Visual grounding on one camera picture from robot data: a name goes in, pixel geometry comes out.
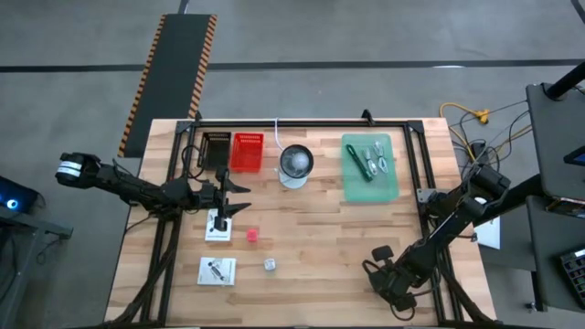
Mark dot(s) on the grey metal bracket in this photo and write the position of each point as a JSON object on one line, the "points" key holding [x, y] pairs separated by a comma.
{"points": [[426, 195]]}

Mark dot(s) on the black mesh basket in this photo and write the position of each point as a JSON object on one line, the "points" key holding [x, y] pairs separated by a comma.
{"points": [[215, 153]]}

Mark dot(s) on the white paper sheet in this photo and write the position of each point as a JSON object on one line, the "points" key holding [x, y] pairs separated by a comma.
{"points": [[490, 233]]}

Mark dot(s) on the black aluminium table frame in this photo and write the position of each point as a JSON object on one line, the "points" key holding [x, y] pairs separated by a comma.
{"points": [[320, 123]]}

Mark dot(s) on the grey metal stand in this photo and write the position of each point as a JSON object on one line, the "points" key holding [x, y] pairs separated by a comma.
{"points": [[27, 224]]}

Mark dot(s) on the black pole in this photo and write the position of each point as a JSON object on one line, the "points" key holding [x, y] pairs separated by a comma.
{"points": [[566, 82]]}

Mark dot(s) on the white printed booklet box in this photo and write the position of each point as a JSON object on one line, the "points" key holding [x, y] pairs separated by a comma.
{"points": [[211, 230], [217, 271]]}

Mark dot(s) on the green translucent plastic bin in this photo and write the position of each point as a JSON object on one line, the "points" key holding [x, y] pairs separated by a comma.
{"points": [[365, 192]]}

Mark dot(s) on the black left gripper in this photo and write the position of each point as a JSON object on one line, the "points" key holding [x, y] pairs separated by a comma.
{"points": [[208, 194]]}

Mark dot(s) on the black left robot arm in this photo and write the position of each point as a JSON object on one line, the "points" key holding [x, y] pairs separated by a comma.
{"points": [[137, 189]]}

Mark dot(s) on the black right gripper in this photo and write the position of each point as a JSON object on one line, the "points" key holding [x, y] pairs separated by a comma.
{"points": [[397, 279]]}

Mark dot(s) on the black keyboard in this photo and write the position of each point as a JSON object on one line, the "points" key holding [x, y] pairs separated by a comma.
{"points": [[576, 274]]}

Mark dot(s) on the black yellow-striped floor mat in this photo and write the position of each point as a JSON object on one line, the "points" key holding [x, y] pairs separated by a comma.
{"points": [[173, 77]]}

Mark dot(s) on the red cube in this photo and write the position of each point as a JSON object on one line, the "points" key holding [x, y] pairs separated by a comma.
{"points": [[252, 235]]}

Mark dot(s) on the grey cart top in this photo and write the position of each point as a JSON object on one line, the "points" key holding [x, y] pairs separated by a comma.
{"points": [[548, 256], [557, 146]]}

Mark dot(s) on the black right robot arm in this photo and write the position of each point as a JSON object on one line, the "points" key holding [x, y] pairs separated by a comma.
{"points": [[457, 219]]}

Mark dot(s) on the red plastic basket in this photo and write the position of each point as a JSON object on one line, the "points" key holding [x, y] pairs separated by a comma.
{"points": [[247, 153]]}

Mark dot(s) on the black device with blue light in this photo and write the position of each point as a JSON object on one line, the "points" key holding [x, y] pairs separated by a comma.
{"points": [[13, 196]]}

